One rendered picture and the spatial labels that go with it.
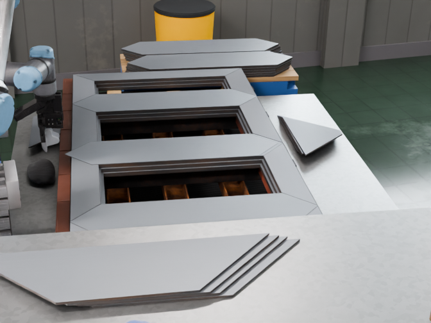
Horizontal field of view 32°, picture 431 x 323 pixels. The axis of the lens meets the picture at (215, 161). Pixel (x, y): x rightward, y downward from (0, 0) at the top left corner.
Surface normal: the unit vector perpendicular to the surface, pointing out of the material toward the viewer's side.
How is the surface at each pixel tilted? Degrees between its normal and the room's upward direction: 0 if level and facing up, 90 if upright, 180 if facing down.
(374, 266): 0
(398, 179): 0
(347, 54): 90
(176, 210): 0
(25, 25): 90
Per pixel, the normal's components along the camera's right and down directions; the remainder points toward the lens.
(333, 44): 0.30, 0.44
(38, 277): 0.02, -0.89
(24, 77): -0.15, 0.44
